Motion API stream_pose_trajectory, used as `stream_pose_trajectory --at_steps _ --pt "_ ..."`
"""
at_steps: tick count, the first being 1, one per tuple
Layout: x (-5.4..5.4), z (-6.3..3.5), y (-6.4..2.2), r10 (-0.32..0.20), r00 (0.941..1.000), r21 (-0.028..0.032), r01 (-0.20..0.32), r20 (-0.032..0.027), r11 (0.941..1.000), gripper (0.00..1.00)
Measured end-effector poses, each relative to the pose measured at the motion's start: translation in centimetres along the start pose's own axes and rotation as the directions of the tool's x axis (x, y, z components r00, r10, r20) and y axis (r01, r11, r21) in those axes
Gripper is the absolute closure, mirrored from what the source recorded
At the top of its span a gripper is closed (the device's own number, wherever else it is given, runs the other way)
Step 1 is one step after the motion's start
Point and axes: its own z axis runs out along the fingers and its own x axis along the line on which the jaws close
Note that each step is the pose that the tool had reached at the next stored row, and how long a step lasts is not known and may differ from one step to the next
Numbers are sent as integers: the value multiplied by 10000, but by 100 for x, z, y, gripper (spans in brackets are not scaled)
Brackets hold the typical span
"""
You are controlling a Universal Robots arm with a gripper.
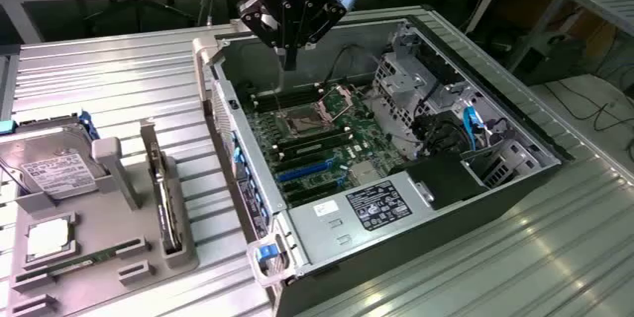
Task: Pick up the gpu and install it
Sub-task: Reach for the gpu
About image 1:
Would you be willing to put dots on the blue slot clip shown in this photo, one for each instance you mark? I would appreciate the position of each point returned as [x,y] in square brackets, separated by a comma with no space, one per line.
[253,189]
[262,210]
[236,155]

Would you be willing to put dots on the silver chipset heat sink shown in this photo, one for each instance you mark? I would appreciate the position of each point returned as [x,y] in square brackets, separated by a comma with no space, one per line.
[366,172]

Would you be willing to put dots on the grey metal frame post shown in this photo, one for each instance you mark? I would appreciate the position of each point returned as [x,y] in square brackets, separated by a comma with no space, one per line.
[7,83]

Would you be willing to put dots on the black plastic shroud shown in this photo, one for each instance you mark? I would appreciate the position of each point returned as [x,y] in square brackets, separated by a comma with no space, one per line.
[435,179]

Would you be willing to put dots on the CPU socket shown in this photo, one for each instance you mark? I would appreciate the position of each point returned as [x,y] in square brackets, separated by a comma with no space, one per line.
[302,120]

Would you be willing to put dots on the black expansion slot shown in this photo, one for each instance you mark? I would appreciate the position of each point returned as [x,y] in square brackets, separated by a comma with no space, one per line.
[313,189]

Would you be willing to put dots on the grey power supply unit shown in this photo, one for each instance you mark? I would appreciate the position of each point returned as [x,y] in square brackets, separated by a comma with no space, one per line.
[342,228]

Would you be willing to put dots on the grey metal drive cage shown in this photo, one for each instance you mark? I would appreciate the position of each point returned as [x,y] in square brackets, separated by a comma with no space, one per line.
[397,109]

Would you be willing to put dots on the metal disk bay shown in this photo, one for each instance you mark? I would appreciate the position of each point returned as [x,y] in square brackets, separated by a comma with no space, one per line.
[515,157]

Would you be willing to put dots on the black and grey PC case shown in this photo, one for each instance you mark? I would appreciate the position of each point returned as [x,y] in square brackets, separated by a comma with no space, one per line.
[397,276]

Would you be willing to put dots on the black box device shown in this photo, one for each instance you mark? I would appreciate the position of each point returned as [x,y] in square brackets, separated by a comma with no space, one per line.
[559,61]

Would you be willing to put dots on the green graphics card with fan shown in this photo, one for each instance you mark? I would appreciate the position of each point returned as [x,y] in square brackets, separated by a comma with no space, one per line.
[166,198]

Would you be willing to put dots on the silver CPU chip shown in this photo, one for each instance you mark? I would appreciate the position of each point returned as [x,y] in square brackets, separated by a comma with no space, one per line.
[47,239]

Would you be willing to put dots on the socket cover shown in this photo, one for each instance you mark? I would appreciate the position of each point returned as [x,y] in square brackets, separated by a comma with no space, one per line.
[329,108]

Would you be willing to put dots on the blue disk carrier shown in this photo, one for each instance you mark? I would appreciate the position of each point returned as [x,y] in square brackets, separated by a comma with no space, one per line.
[88,125]

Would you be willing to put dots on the grey parts rack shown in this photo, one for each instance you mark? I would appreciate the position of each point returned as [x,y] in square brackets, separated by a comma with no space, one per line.
[99,228]

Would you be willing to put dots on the green motherboard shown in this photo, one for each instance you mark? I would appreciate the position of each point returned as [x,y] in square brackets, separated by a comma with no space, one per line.
[366,139]

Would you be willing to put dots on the metal slat shelf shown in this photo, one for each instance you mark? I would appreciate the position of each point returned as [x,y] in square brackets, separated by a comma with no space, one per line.
[604,1]

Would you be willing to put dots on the green RAM stick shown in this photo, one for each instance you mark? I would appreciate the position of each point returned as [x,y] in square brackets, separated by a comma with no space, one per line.
[94,257]

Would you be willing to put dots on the blue expansion slot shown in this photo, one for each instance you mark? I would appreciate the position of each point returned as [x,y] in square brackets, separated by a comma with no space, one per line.
[305,171]

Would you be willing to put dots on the blue case latch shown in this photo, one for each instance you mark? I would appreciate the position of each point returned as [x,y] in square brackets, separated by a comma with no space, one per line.
[267,252]

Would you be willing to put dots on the silver hard disk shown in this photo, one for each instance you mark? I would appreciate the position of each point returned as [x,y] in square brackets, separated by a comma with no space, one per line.
[50,168]

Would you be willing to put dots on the black stand legs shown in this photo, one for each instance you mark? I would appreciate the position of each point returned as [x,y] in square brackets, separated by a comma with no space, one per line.
[148,5]

